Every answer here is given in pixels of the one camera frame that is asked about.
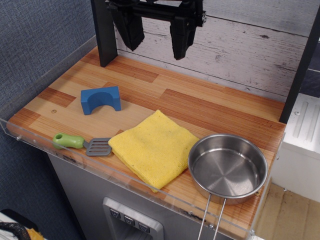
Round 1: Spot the black frame post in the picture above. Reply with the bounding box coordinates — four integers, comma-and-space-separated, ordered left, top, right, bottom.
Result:
279, 7, 320, 124
90, 0, 118, 67

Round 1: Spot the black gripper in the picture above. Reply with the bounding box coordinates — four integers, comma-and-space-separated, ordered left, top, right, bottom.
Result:
105, 0, 207, 60

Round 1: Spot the black left frame post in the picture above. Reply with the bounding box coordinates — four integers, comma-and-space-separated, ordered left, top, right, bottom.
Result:
90, 0, 118, 67

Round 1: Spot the green handled grey spatula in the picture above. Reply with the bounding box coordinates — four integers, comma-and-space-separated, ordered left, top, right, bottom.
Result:
52, 132, 112, 157

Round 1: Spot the clear acrylic table guard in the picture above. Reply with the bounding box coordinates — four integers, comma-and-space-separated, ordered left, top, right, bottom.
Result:
0, 48, 285, 240

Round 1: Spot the steel pot with wire handle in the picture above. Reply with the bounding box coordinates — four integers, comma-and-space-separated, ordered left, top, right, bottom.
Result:
187, 133, 269, 236

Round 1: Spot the blue arch block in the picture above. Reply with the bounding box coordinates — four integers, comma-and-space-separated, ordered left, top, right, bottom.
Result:
80, 86, 122, 115

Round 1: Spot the grey dispenser button panel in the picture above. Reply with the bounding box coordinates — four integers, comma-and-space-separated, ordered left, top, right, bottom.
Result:
102, 197, 165, 240

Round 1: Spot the white plastic unit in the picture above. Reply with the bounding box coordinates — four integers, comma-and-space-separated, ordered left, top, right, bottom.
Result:
270, 93, 320, 202

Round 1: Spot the yellow folded cloth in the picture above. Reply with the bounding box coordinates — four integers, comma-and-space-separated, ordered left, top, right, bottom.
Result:
108, 110, 199, 193

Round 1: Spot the black right frame post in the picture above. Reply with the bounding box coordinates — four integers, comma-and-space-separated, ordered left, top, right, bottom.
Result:
279, 7, 320, 124

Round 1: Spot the yellow black object bottom left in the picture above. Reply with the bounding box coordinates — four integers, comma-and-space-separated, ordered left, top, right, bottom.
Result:
0, 222, 45, 240

